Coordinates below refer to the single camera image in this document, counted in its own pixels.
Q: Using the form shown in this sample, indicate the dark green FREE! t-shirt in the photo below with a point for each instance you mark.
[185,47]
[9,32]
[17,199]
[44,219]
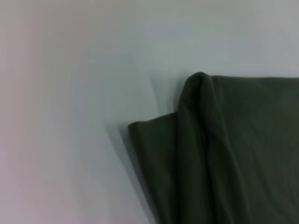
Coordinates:
[222,151]

